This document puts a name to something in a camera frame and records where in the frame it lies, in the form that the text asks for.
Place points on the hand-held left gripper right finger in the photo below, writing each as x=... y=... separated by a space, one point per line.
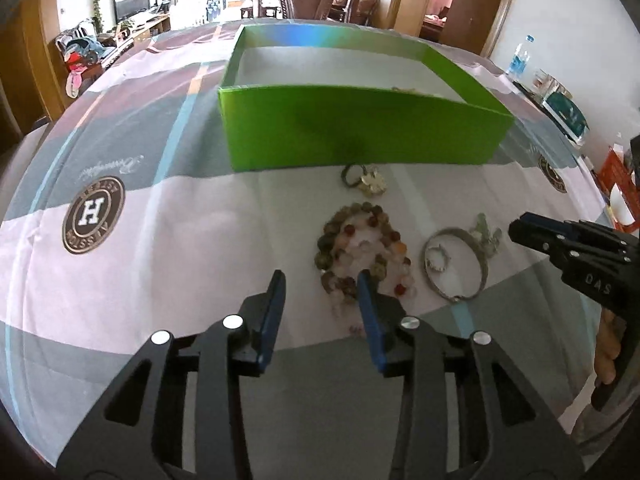
x=370 y=320

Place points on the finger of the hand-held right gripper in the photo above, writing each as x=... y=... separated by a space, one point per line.
x=575 y=252
x=537 y=220

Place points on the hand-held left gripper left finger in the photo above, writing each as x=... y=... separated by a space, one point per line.
x=272 y=310

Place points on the pale green pendant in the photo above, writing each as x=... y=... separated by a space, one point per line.
x=482 y=225

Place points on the silver bangle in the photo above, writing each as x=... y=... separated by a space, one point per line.
x=482 y=270

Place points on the green cardboard box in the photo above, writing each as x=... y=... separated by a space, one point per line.
x=350 y=125

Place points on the person's right hand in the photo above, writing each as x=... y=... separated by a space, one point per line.
x=607 y=345

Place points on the white cup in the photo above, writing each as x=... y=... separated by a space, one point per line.
x=622 y=210

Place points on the red box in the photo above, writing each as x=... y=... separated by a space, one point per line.
x=612 y=170

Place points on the teal box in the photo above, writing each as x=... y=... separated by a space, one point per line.
x=567 y=115

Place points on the printed pink grey tablecloth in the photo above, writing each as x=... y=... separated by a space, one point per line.
x=150 y=260

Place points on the clear water bottle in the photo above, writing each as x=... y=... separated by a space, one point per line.
x=519 y=60

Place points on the wooden armchair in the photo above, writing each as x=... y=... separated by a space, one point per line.
x=355 y=2

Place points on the blue bottles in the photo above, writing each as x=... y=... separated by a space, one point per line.
x=214 y=10

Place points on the wooden television cabinet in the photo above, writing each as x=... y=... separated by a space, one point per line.
x=145 y=25

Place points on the pile of clothes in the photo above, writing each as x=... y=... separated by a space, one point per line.
x=80 y=55

